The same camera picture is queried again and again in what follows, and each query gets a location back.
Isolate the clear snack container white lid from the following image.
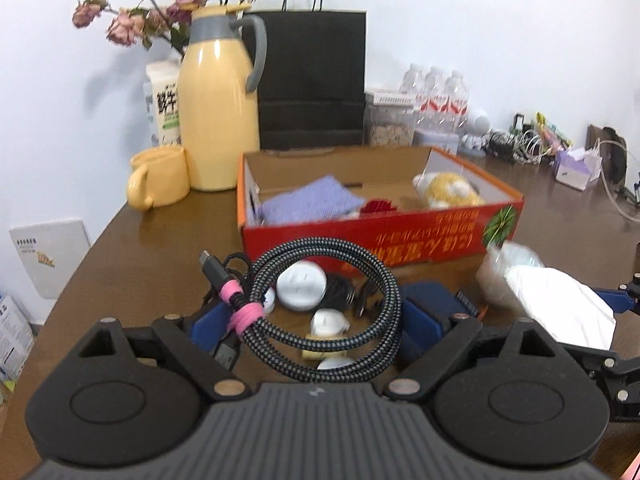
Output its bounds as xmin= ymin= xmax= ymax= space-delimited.
xmin=364 ymin=89 xmax=417 ymax=148

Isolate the purple tissue pack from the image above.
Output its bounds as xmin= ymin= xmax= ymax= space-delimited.
xmin=554 ymin=147 xmax=603 ymax=192

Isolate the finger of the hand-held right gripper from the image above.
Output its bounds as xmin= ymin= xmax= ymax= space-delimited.
xmin=560 ymin=340 xmax=640 ymax=423
xmin=592 ymin=272 xmax=640 ymax=318

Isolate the yellow mug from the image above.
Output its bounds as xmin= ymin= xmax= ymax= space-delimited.
xmin=126 ymin=146 xmax=191 ymax=211

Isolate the small white robot toy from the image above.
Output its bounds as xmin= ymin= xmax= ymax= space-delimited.
xmin=459 ymin=108 xmax=492 ymax=157

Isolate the iridescent plastic bag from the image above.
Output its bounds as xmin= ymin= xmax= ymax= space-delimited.
xmin=475 ymin=240 xmax=546 ymax=311

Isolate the colourful snack packet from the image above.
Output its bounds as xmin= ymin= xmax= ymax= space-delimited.
xmin=535 ymin=111 xmax=573 ymax=151

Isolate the navy zip case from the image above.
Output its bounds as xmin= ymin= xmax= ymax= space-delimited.
xmin=402 ymin=282 xmax=483 ymax=320

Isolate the yellow thermos jug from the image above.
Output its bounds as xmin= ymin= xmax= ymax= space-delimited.
xmin=176 ymin=4 xmax=268 ymax=192

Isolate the white wall panel box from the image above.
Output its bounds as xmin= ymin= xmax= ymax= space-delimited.
xmin=9 ymin=217 xmax=92 ymax=301

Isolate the long white cable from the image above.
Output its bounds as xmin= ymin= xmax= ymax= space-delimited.
xmin=597 ymin=140 xmax=640 ymax=221

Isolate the white cable tangle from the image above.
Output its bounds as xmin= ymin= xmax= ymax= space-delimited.
xmin=515 ymin=127 xmax=558 ymax=166

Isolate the dried pink rose bouquet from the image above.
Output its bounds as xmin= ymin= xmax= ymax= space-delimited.
xmin=71 ymin=0 xmax=266 ymax=58

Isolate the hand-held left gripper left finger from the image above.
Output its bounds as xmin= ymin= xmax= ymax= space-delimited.
xmin=75 ymin=302 xmax=253 ymax=403

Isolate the white cloth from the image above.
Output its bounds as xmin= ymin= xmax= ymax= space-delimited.
xmin=502 ymin=265 xmax=617 ymax=351

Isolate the white round plug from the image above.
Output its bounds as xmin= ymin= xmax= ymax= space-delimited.
xmin=276 ymin=261 xmax=328 ymax=311

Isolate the white milk carton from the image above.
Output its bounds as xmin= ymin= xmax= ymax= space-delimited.
xmin=143 ymin=58 xmax=183 ymax=149

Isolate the red cardboard box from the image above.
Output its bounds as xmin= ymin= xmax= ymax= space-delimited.
xmin=236 ymin=146 xmax=525 ymax=275

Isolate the yellow spotted plush toy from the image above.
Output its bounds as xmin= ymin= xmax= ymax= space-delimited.
xmin=411 ymin=171 xmax=487 ymax=209

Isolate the dark brown bag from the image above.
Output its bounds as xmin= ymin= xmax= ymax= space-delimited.
xmin=586 ymin=124 xmax=628 ymax=193

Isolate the purple fabric pouch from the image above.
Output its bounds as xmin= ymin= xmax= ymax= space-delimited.
xmin=257 ymin=176 xmax=366 ymax=226

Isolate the red knitted flower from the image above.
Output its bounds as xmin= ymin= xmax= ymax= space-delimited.
xmin=359 ymin=199 xmax=398 ymax=217

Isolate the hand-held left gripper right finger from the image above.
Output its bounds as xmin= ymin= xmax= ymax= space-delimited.
xmin=382 ymin=285 xmax=571 ymax=404

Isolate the black cable tangle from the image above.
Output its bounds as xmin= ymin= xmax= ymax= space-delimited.
xmin=485 ymin=130 xmax=518 ymax=163

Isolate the black paper bag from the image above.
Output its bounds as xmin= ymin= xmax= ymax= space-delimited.
xmin=241 ymin=0 xmax=367 ymax=151

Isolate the braided cable with pink ties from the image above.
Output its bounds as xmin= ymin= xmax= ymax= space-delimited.
xmin=199 ymin=239 xmax=403 ymax=378

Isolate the clear water bottle red label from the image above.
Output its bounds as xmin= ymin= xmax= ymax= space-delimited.
xmin=442 ymin=70 xmax=471 ymax=133
xmin=417 ymin=66 xmax=446 ymax=131
xmin=400 ymin=63 xmax=426 ymax=107

